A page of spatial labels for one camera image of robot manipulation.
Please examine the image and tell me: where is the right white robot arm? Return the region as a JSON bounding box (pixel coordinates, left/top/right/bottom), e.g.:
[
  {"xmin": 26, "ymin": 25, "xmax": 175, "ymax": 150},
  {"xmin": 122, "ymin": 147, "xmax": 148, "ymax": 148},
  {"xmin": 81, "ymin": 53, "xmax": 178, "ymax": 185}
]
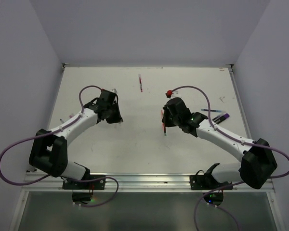
[{"xmin": 162, "ymin": 97, "xmax": 277, "ymax": 190}]

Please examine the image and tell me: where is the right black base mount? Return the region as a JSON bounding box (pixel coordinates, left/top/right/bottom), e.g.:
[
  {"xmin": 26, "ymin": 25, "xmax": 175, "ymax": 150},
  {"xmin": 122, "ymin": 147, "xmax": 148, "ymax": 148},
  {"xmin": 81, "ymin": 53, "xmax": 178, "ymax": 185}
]
[{"xmin": 189, "ymin": 163, "xmax": 233, "ymax": 206}]

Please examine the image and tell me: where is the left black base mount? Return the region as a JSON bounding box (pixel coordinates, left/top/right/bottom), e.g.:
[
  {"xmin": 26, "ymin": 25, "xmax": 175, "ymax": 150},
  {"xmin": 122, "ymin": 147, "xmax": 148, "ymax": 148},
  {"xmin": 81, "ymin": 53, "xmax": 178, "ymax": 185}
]
[{"xmin": 62, "ymin": 175, "xmax": 105, "ymax": 205}]

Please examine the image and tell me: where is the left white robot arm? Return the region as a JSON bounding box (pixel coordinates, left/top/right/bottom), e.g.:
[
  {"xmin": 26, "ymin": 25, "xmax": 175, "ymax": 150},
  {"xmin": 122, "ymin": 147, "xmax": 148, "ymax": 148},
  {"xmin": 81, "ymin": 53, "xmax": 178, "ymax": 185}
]
[{"xmin": 29, "ymin": 89, "xmax": 123, "ymax": 189}]

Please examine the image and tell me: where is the orange pen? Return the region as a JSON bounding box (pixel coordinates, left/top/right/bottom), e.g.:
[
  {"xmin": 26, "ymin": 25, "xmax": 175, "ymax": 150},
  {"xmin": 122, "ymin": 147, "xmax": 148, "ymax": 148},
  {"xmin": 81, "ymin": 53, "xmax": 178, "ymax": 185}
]
[{"xmin": 160, "ymin": 109, "xmax": 164, "ymax": 130}]

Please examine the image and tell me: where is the red pen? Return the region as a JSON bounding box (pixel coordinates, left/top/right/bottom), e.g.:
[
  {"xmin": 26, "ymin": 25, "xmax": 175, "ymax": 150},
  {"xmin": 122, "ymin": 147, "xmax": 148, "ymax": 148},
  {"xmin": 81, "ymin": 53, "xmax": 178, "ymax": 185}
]
[{"xmin": 138, "ymin": 74, "xmax": 143, "ymax": 92}]

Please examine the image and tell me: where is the teal pen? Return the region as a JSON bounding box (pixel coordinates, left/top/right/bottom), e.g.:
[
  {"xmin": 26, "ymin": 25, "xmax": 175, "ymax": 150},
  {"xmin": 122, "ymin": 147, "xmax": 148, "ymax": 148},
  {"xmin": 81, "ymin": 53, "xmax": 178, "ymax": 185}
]
[{"xmin": 201, "ymin": 109, "xmax": 225, "ymax": 113}]

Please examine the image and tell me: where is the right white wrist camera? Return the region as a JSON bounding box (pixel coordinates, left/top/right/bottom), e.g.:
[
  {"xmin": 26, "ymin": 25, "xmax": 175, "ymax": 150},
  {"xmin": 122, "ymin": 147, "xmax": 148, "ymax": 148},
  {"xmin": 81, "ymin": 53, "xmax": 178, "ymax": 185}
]
[{"xmin": 170, "ymin": 91, "xmax": 182, "ymax": 99}]

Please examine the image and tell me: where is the aluminium front rail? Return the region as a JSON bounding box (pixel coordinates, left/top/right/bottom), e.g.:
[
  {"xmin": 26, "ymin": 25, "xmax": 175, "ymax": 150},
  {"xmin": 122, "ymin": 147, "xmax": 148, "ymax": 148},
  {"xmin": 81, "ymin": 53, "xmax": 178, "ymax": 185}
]
[{"xmin": 24, "ymin": 171, "xmax": 275, "ymax": 193}]

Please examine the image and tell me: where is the black purple highlighter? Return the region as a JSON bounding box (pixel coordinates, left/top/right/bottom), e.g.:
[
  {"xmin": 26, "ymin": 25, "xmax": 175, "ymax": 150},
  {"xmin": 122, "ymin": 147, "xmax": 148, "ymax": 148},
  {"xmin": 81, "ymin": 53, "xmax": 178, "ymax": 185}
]
[{"xmin": 214, "ymin": 113, "xmax": 230, "ymax": 124}]

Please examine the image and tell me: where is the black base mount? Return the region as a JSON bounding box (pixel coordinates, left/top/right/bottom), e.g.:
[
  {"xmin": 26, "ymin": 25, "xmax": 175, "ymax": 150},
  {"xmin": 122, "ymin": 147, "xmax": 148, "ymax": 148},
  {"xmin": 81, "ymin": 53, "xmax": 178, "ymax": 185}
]
[
  {"xmin": 62, "ymin": 175, "xmax": 105, "ymax": 205},
  {"xmin": 189, "ymin": 163, "xmax": 233, "ymax": 206}
]

